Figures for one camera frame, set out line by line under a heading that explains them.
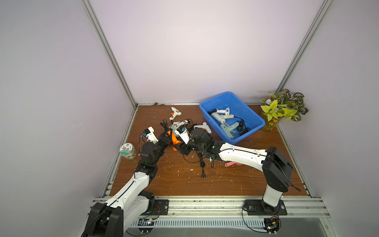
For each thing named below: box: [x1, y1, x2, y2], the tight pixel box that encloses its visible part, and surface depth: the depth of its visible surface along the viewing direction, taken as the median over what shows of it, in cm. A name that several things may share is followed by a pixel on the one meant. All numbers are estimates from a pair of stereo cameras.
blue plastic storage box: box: [199, 91, 266, 145], surface depth 106 cm
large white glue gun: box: [210, 112, 235, 124], surface depth 111 cm
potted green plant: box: [260, 88, 309, 132], surface depth 89 cm
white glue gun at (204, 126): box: [193, 121, 213, 136], surface depth 106 cm
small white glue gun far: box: [169, 106, 183, 121], surface depth 116 cm
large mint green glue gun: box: [220, 121, 240, 139], surface depth 102 cm
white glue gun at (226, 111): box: [207, 107, 230, 116], surface depth 112 cm
